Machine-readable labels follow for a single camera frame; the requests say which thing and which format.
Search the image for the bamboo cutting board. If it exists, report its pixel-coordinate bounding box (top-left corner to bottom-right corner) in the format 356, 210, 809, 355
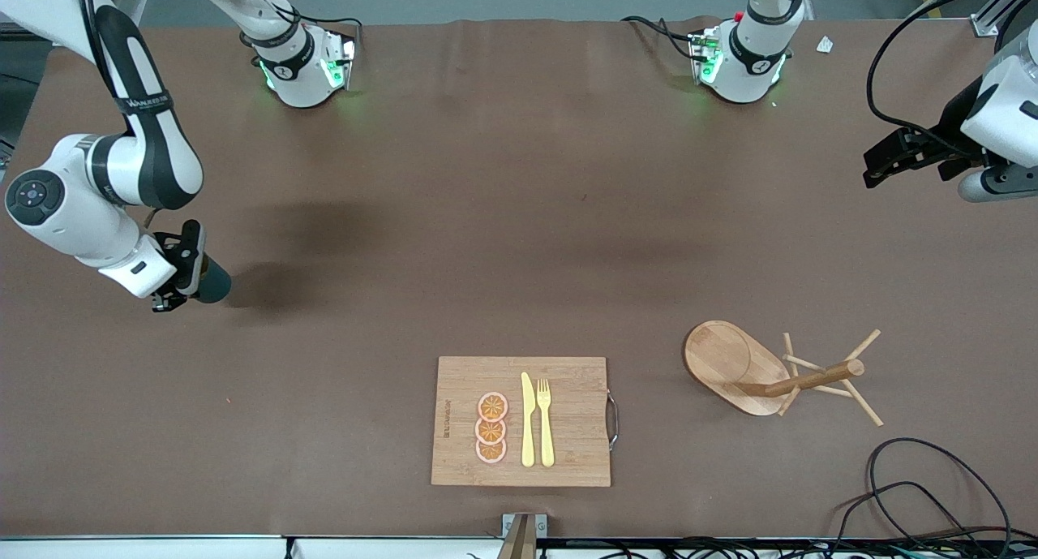
431, 356, 621, 488

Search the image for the metal mount bracket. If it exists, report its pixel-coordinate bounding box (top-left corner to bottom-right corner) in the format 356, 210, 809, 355
501, 512, 549, 559

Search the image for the brown table cover sheet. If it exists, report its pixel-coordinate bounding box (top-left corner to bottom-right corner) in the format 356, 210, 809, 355
0, 15, 1038, 540

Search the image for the yellow plastic knife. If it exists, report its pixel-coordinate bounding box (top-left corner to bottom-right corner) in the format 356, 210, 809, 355
521, 372, 537, 468

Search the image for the black arm base cable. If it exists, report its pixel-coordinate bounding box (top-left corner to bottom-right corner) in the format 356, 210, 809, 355
280, 7, 363, 37
621, 15, 700, 61

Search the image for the dark green cup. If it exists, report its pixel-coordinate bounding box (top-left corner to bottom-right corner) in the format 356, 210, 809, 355
193, 251, 233, 305

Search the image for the aluminium frame profile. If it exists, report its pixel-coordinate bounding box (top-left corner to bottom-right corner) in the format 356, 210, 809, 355
972, 0, 1019, 38

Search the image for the yellow plastic fork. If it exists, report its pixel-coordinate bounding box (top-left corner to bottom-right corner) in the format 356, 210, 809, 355
536, 378, 556, 468

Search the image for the wooden mug tree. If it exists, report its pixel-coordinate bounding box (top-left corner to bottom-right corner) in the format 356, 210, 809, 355
684, 320, 885, 428

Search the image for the black looped cable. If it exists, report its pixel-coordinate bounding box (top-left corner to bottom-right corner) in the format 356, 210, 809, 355
866, 437, 1014, 559
827, 481, 974, 559

